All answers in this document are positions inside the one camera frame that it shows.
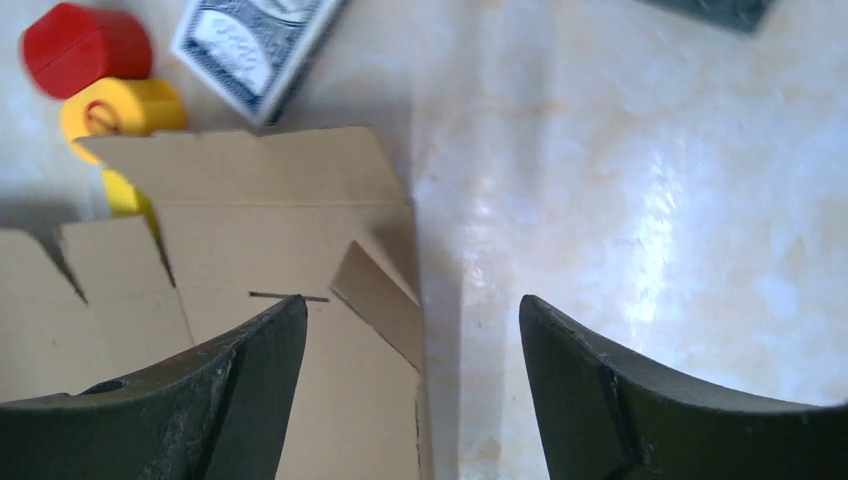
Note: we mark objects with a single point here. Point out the red oval plastic block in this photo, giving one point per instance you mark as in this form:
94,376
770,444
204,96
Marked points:
72,46

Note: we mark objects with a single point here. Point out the blue playing card box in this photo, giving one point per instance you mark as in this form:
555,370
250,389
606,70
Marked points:
254,54

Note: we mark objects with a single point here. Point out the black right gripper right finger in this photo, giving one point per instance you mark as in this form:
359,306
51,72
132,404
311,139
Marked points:
605,411

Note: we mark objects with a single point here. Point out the yellow oval toy block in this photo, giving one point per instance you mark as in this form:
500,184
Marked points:
112,106

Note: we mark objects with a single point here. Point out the yellow rectangular block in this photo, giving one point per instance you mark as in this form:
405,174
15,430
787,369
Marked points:
125,200

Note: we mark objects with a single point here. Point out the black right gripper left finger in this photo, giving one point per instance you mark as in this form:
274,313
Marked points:
219,410

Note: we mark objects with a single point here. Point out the large cardboard box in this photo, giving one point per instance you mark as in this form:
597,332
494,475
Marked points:
245,221

